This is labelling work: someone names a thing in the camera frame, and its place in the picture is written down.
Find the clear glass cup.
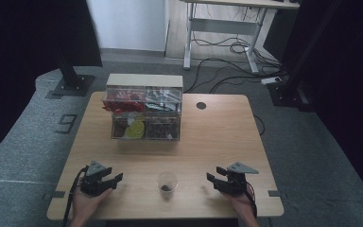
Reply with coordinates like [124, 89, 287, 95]
[156, 170, 180, 200]

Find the person's right hand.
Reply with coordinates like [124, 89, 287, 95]
[221, 185, 255, 219]

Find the long black floor cable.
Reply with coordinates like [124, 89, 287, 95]
[183, 57, 268, 95]

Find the pile of red packets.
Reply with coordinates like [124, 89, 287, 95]
[102, 89, 147, 114]

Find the bundle of black floor cables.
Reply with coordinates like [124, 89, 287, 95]
[191, 30, 282, 69]

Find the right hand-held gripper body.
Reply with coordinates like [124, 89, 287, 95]
[219, 162, 260, 196]

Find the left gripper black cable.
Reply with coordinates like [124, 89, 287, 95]
[61, 166, 89, 227]

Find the black curtain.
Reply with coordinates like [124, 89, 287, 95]
[0, 0, 104, 167]
[263, 0, 363, 204]

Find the pile of dark dried pieces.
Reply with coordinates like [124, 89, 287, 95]
[145, 121, 180, 140]

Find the pile of silver packets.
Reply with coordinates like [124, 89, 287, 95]
[145, 88, 182, 112]

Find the person's left hand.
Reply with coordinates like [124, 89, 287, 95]
[72, 187, 113, 218]

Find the clear drawer organizer box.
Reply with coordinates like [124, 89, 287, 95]
[102, 73, 184, 142]

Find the thin black cable loop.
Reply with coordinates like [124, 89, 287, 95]
[253, 113, 267, 137]

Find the white frame desk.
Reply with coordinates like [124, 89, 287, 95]
[179, 0, 301, 75]

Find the black metal stand with base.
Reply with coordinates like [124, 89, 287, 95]
[51, 51, 95, 97]

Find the black slanted stand with base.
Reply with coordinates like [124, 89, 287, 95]
[266, 0, 344, 114]

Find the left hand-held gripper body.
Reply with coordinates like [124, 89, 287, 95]
[79, 160, 109, 198]

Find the pile of yellow dried slices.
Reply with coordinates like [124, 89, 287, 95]
[125, 119, 147, 140]

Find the white power strip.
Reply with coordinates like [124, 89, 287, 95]
[260, 76, 282, 86]

